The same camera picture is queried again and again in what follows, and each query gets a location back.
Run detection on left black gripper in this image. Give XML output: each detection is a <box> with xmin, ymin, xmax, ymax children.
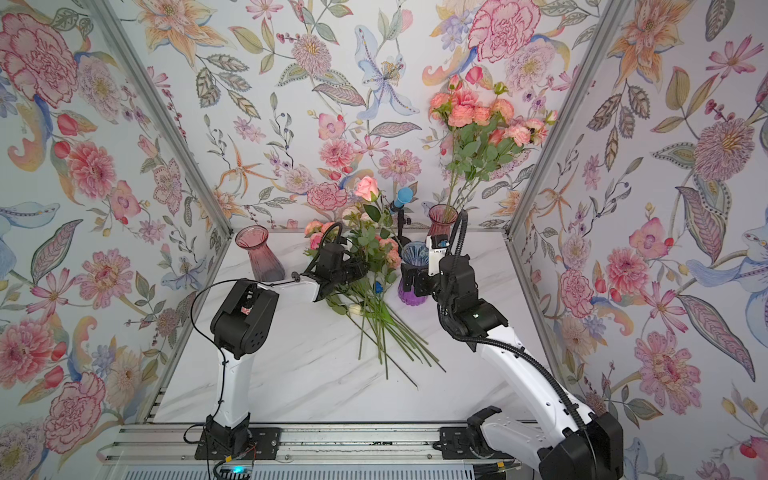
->
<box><xmin>328</xmin><ymin>255</ymin><xmax>371</xmax><ymax>286</ymax></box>

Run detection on smoky pink glass vase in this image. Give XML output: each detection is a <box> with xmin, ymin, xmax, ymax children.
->
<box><xmin>235</xmin><ymin>225</ymin><xmax>286</xmax><ymax>283</ymax></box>

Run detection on large pink rose stem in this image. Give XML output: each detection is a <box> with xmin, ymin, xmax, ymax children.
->
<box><xmin>350</xmin><ymin>176</ymin><xmax>401</xmax><ymax>271</ymax></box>

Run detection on pink rose cluster stem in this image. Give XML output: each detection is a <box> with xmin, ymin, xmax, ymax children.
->
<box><xmin>430</xmin><ymin>78</ymin><xmax>501</xmax><ymax>210</ymax></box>

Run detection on single red pink rose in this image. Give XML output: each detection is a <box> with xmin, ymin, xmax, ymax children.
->
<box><xmin>453</xmin><ymin>124</ymin><xmax>504</xmax><ymax>210</ymax></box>

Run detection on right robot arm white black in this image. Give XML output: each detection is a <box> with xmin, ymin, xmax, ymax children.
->
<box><xmin>401</xmin><ymin>254</ymin><xmax>625</xmax><ymax>479</ymax></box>

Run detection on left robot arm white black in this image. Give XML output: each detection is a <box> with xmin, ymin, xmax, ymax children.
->
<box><xmin>202</xmin><ymin>242</ymin><xmax>369</xmax><ymax>455</ymax></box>

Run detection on purple blue glass vase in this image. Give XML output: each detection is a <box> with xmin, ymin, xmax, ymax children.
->
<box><xmin>398</xmin><ymin>241</ymin><xmax>429</xmax><ymax>307</ymax></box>

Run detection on red glass vase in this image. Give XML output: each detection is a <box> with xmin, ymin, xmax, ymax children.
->
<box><xmin>428</xmin><ymin>204</ymin><xmax>459</xmax><ymax>237</ymax></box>

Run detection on pink flower bouquet green stems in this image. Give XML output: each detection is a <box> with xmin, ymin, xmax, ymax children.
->
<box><xmin>301</xmin><ymin>218</ymin><xmax>446</xmax><ymax>388</ymax></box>

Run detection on blue microphone on black stand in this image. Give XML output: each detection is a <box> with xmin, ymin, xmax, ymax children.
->
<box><xmin>390</xmin><ymin>187</ymin><xmax>414</xmax><ymax>252</ymax></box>

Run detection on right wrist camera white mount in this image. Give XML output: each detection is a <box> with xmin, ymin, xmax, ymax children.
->
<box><xmin>426</xmin><ymin>234</ymin><xmax>450</xmax><ymax>276</ymax></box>

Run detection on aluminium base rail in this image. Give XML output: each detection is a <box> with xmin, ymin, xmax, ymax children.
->
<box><xmin>97</xmin><ymin>422</ymin><xmax>538</xmax><ymax>479</ymax></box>

